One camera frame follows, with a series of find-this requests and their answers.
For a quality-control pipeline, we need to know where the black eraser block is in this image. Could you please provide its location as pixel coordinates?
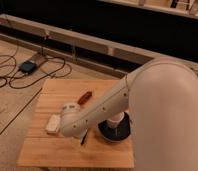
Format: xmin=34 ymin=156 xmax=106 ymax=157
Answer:
xmin=80 ymin=129 xmax=89 ymax=145

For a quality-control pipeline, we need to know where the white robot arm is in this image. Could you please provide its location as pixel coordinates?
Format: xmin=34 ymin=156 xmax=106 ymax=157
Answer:
xmin=61 ymin=58 xmax=198 ymax=171

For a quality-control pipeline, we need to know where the translucent plastic cup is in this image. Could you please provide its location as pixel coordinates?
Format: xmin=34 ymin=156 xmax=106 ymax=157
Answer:
xmin=107 ymin=112 xmax=124 ymax=128

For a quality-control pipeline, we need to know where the black bowl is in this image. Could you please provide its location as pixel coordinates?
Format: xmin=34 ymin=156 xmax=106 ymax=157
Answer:
xmin=98 ymin=113 xmax=131 ymax=142

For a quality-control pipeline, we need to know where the white rectangular block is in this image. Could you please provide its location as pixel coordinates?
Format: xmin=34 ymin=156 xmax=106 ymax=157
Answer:
xmin=45 ymin=115 xmax=61 ymax=134

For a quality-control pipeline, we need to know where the wooden table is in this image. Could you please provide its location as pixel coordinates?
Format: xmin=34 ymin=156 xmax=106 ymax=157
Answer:
xmin=18 ymin=79 xmax=134 ymax=169

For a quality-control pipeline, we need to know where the wooden floor rail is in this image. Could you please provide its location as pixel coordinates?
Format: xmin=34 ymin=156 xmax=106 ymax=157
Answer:
xmin=0 ymin=13 xmax=198 ymax=81

